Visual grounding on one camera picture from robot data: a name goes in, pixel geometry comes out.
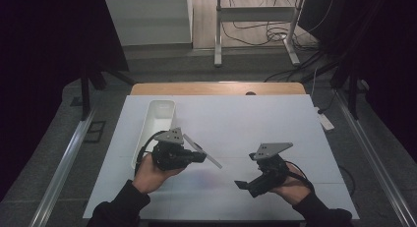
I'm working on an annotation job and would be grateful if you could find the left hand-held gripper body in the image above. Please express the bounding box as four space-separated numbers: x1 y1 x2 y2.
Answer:
150 127 197 172

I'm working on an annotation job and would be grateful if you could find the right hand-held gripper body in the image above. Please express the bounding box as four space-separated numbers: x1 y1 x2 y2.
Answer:
247 142 294 199

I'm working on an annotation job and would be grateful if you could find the iridescent phone case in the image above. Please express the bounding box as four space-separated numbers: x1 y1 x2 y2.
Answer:
182 133 223 170

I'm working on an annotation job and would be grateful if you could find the white plastic storage bin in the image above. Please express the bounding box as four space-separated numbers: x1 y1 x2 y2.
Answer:
131 99 177 169

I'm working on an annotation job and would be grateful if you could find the person's right hand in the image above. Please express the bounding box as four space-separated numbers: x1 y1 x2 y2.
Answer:
269 164 315 206

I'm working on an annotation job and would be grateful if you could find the person's left hand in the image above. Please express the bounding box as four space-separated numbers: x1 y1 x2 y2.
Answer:
132 152 186 195

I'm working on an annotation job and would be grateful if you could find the white table cover sheet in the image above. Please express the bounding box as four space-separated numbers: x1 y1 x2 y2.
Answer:
83 94 360 221

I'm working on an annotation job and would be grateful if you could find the wooden table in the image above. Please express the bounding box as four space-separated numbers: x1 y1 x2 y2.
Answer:
130 82 307 96

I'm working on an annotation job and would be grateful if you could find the dark floor pad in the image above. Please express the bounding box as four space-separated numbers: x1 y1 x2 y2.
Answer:
83 120 107 143

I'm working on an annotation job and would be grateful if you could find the black metal stand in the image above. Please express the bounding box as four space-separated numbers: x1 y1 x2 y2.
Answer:
329 53 362 121
79 56 136 122

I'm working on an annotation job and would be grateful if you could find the white cabinet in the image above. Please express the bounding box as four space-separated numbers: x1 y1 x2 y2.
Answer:
105 0 195 46

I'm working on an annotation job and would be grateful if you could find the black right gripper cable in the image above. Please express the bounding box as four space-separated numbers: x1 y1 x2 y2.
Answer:
284 160 317 193

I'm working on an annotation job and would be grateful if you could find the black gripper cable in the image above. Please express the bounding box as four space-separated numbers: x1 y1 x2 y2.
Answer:
134 130 167 176
284 160 317 193

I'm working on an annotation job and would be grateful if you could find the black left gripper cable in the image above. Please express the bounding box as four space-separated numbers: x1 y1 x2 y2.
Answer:
134 130 167 176

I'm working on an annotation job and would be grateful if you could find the aluminium floor rail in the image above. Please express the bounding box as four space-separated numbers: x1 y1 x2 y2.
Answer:
29 108 96 227
333 88 417 227

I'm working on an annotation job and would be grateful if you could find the tangle of black floor cables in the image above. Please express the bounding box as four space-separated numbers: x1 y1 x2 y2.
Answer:
220 0 328 84

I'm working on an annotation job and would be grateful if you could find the white metal desk frame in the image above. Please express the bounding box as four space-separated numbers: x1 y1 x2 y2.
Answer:
213 0 303 68

